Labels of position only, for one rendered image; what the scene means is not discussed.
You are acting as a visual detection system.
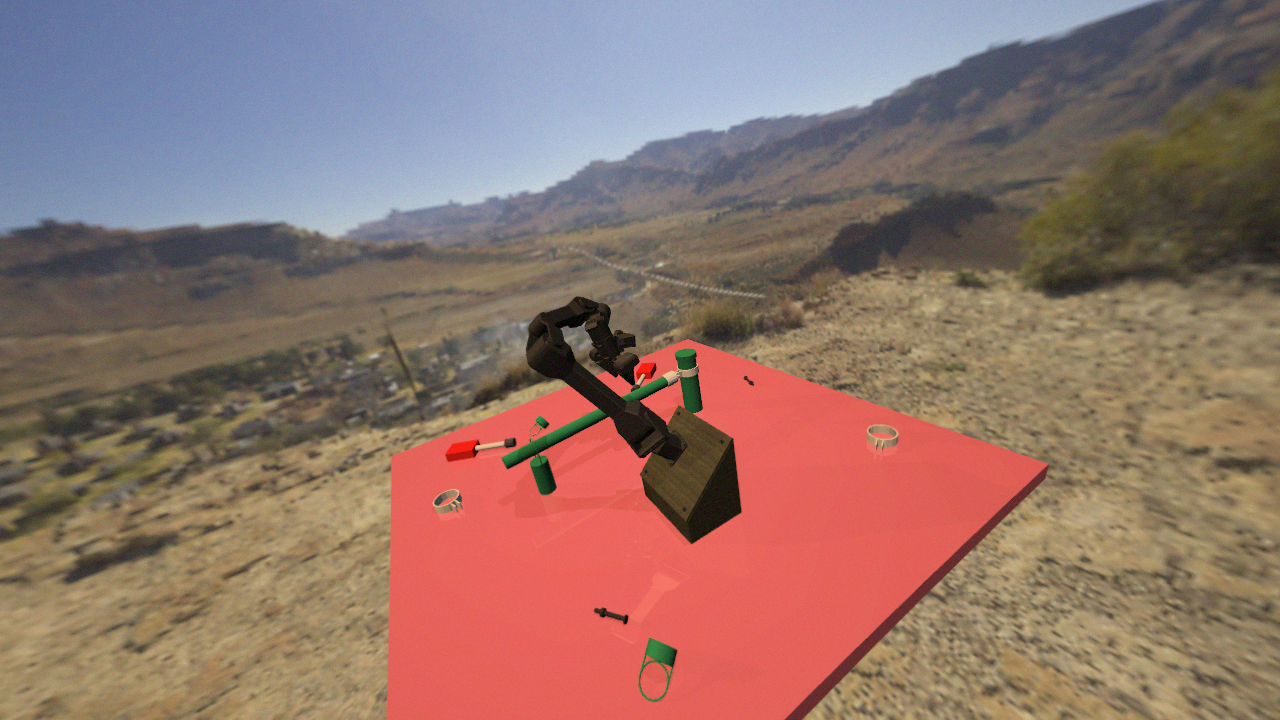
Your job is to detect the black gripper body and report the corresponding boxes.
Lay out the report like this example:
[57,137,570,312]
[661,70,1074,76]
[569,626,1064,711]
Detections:
[589,332,640,374]

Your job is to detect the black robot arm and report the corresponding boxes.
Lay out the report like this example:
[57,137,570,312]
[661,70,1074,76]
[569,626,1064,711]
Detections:
[526,296,689,468]

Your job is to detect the beige cup with side tab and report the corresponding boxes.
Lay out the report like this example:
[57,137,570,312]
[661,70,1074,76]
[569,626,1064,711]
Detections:
[660,366,699,388]

